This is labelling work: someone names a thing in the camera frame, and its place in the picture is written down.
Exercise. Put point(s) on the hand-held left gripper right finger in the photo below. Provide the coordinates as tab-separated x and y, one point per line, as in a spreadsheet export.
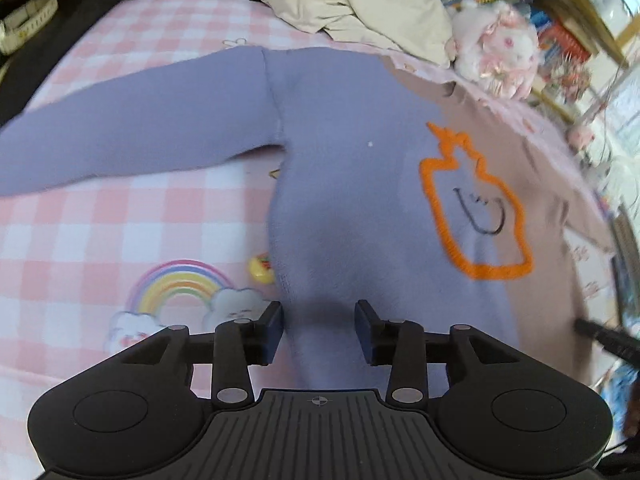
364	335

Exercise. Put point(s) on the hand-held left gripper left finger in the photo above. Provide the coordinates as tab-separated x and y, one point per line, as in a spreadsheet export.
272	332

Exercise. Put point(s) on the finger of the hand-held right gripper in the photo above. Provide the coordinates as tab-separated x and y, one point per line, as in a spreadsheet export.
607	337

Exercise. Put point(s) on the purple and brown sweater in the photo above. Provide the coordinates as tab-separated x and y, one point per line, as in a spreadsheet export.
350	160

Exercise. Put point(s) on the small pink pig plush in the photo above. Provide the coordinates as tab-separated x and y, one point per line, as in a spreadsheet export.
580	136

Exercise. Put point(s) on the pink checkered printed mat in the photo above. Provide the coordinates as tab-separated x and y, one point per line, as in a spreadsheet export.
100	210

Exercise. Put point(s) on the stack of red books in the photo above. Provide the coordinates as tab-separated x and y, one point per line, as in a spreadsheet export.
565	42

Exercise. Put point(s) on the pink white bunny plush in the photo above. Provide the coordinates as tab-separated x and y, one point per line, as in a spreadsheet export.
495	45

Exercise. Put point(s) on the beige garment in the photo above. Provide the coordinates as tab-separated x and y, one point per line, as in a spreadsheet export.
360	5

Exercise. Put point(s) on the wooden bookshelf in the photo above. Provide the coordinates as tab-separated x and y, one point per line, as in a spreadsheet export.
585	6

